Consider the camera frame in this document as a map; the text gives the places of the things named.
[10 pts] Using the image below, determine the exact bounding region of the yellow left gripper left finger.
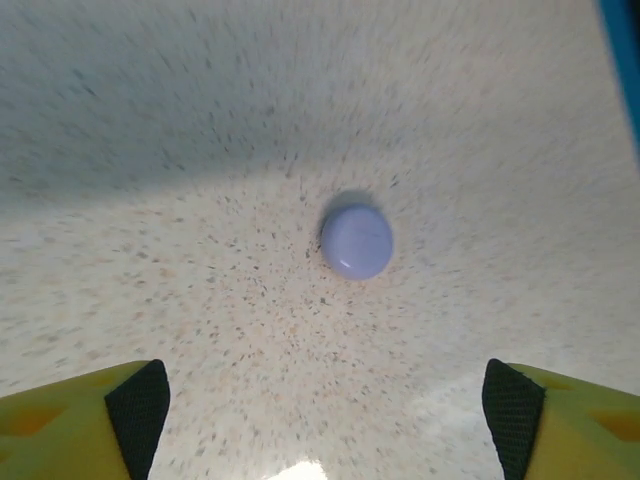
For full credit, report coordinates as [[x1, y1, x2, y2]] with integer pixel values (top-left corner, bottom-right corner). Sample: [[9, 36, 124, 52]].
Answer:
[[0, 358, 173, 480]]

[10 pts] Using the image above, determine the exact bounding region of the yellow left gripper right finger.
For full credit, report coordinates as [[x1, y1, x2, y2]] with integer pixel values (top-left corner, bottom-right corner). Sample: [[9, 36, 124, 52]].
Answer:
[[480, 356, 640, 480]]

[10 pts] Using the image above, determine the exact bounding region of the purple earbud charging case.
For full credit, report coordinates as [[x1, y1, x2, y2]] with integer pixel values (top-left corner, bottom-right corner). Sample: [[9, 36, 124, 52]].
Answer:
[[320, 201, 395, 283]]

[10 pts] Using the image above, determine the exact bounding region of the blue table edge strip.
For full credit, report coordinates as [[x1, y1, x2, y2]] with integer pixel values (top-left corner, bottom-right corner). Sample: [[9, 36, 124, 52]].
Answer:
[[597, 0, 640, 174]]

